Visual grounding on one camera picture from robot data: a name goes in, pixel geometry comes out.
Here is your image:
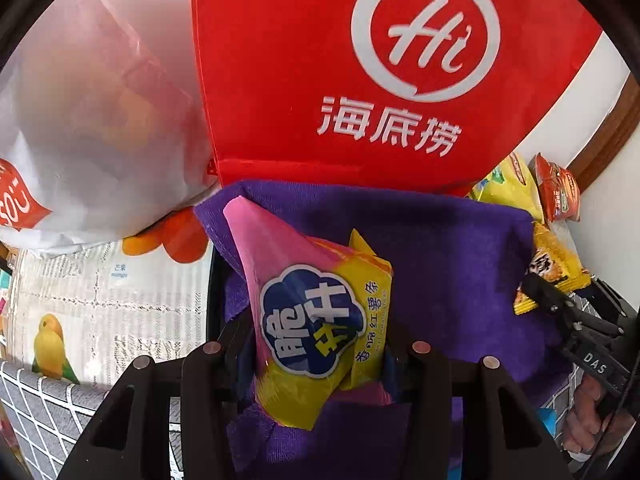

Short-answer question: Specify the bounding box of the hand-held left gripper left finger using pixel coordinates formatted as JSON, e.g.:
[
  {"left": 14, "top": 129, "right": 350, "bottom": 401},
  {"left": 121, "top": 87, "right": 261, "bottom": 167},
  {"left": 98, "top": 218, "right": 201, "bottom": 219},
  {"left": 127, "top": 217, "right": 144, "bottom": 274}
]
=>
[{"left": 60, "top": 317, "right": 258, "bottom": 480}]

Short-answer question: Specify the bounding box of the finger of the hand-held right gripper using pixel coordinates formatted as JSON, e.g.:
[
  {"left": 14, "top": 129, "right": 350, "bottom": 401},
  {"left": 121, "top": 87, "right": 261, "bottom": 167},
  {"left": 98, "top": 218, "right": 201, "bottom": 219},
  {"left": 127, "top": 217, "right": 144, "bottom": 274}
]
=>
[
  {"left": 590, "top": 279, "right": 640, "bottom": 331},
  {"left": 522, "top": 272, "right": 601, "bottom": 341}
]

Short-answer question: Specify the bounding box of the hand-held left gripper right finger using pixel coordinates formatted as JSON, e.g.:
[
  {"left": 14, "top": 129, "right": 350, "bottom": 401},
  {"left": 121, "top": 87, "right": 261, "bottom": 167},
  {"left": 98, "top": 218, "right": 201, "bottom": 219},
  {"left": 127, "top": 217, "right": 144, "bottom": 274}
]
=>
[{"left": 380, "top": 317, "right": 576, "bottom": 480}]

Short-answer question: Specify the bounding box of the yellow and brown snack packet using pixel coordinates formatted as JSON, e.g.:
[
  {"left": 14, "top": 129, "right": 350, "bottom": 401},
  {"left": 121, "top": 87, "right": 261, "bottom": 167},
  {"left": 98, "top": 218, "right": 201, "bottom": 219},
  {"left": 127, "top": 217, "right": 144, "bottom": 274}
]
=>
[{"left": 514, "top": 220, "right": 592, "bottom": 316}]

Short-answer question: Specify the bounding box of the pink and yellow snack packet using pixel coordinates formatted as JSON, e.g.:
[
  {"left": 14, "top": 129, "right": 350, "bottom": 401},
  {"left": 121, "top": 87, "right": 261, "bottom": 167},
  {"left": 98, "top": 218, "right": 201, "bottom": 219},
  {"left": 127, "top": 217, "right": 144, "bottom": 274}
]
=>
[{"left": 222, "top": 197, "right": 396, "bottom": 431}]

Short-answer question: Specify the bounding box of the person's right hand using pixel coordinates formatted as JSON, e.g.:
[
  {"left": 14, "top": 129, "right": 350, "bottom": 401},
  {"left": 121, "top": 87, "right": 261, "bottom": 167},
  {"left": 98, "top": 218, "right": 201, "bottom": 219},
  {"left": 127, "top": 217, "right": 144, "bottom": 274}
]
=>
[{"left": 567, "top": 372, "right": 631, "bottom": 461}]

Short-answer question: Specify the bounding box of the purple towel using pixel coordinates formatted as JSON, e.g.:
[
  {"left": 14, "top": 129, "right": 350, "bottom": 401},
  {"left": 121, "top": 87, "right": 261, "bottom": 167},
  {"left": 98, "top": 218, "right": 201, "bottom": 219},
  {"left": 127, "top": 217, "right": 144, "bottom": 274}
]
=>
[{"left": 194, "top": 180, "right": 571, "bottom": 480}]

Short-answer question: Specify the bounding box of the orange-red snack packet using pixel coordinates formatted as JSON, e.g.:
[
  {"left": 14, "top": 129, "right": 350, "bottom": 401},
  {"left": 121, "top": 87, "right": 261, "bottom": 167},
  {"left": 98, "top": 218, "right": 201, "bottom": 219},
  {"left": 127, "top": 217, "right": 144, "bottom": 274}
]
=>
[{"left": 529, "top": 152, "right": 582, "bottom": 223}]

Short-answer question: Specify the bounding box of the yellow snack bag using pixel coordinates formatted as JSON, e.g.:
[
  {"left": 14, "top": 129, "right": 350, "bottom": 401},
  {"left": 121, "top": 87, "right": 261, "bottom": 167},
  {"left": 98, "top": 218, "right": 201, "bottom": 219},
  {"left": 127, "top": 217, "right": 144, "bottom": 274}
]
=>
[{"left": 467, "top": 152, "right": 546, "bottom": 223}]

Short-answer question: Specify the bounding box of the printed mat with bird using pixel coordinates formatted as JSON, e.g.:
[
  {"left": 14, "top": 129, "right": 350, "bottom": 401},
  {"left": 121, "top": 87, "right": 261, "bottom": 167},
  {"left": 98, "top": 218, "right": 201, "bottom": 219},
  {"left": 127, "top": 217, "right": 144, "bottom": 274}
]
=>
[{"left": 0, "top": 205, "right": 216, "bottom": 388}]

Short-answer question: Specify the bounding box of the grey checked blanket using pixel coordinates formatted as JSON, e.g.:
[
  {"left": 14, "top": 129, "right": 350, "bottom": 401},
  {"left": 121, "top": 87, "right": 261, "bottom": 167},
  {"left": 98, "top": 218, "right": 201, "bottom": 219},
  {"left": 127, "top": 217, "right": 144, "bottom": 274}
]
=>
[{"left": 0, "top": 357, "right": 588, "bottom": 480}]

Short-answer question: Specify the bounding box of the white paper bag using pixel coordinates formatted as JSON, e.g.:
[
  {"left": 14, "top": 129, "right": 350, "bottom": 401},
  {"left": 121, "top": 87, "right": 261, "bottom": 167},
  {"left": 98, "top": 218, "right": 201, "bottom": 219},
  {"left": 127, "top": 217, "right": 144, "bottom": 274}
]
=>
[{"left": 0, "top": 0, "right": 218, "bottom": 258}]

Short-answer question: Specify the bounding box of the red paper bag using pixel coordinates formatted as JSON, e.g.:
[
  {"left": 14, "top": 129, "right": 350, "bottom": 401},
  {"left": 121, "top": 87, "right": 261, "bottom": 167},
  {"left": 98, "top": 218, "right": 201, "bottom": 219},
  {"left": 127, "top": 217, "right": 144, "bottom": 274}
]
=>
[{"left": 190, "top": 0, "right": 606, "bottom": 198}]

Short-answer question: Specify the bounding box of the brown wooden door frame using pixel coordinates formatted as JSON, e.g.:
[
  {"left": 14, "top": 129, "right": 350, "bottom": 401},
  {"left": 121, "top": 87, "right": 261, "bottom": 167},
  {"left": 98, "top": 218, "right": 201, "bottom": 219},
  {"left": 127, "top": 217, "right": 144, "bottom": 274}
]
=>
[{"left": 570, "top": 75, "right": 640, "bottom": 186}]

